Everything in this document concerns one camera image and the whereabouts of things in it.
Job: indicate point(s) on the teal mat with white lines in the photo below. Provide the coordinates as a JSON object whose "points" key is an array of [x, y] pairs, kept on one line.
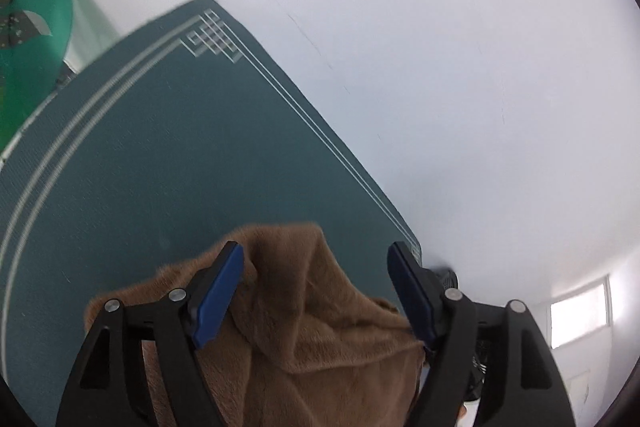
{"points": [[175, 132]]}

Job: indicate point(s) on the window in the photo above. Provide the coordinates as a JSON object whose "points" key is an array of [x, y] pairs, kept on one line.
{"points": [[580, 314]]}

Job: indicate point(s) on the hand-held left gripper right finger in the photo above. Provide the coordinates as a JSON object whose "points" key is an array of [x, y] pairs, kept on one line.
{"points": [[415, 297]]}

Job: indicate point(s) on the black woven-back chair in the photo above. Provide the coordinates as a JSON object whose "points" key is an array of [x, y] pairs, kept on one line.
{"points": [[447, 278]]}

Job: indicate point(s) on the brown fleece garment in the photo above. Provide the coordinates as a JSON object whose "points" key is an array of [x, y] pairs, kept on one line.
{"points": [[310, 317]]}

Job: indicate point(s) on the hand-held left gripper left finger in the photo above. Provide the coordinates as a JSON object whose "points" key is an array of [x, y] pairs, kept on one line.
{"points": [[220, 297]]}

